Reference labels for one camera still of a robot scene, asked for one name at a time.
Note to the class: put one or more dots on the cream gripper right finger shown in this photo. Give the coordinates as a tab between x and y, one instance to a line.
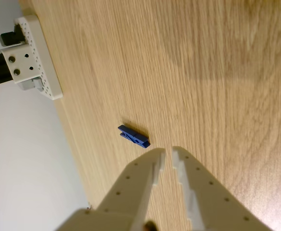
203	192

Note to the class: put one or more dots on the cream gripper left finger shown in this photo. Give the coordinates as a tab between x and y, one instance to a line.
131	187

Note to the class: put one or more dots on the blue clothes peg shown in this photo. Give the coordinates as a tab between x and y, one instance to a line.
133	137

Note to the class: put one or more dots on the black clamp block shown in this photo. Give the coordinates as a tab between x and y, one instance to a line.
10	38

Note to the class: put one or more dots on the white perforated base plate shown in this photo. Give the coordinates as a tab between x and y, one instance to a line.
42	55

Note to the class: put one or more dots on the white mounting bracket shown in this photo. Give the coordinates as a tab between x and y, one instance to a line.
20	63

